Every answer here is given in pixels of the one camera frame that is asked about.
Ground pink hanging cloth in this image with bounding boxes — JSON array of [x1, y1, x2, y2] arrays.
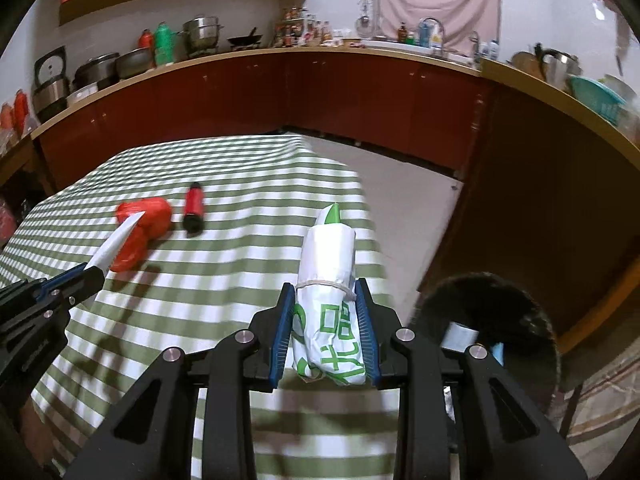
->
[[377, 0, 501, 56]]

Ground white blue printed packet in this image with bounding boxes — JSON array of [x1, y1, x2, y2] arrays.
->
[[442, 322, 481, 353]]

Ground steel stockpot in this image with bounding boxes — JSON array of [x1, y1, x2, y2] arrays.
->
[[181, 16, 224, 56]]

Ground green checked tablecloth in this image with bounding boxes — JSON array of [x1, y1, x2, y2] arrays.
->
[[0, 132, 401, 480]]

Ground steel kettle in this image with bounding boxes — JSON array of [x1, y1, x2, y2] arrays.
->
[[535, 45, 583, 86]]

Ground striped beige cloth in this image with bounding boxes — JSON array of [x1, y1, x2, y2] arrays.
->
[[550, 345, 640, 461]]

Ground grey rice cooker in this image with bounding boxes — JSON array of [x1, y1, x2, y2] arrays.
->
[[32, 46, 71, 117]]

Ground red crumpled plastic bag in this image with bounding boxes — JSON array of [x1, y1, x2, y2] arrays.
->
[[107, 199, 173, 273]]

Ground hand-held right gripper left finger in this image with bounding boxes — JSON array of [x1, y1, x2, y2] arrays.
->
[[62, 282, 297, 480]]

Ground wooden counter cabinet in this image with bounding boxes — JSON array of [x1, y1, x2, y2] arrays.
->
[[417, 57, 640, 356]]

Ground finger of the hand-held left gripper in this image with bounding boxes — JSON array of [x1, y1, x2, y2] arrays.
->
[[30, 262, 88, 296], [47, 267, 106, 311]]

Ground spice rack with jars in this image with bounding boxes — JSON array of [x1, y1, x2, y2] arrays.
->
[[272, 6, 313, 50]]

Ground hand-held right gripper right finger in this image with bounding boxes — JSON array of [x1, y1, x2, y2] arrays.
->
[[355, 277, 588, 480]]

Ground steel basin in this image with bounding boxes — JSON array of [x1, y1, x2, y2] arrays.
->
[[115, 47, 153, 80]]

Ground white bag green print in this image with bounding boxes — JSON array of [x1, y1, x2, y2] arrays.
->
[[290, 201, 368, 387]]

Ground teal plastic basket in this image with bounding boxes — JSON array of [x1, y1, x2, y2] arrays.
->
[[567, 76, 631, 123]]

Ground green thermos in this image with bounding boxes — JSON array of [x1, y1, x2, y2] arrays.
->
[[153, 21, 176, 66]]

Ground black cooking pot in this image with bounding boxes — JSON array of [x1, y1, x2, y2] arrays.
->
[[74, 52, 121, 91]]

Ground red and black cylinder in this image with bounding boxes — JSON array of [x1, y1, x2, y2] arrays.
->
[[182, 182, 207, 236]]

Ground white paper strip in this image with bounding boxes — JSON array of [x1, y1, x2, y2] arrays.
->
[[85, 211, 146, 272]]

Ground black lined trash bin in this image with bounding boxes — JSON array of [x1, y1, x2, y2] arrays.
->
[[415, 271, 561, 441]]

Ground steel faucet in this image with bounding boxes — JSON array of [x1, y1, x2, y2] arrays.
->
[[419, 16, 446, 51]]

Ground red base cabinets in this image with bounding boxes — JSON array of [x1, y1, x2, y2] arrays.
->
[[32, 50, 493, 206]]

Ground black wok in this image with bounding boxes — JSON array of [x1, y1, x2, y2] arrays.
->
[[227, 27, 264, 50]]

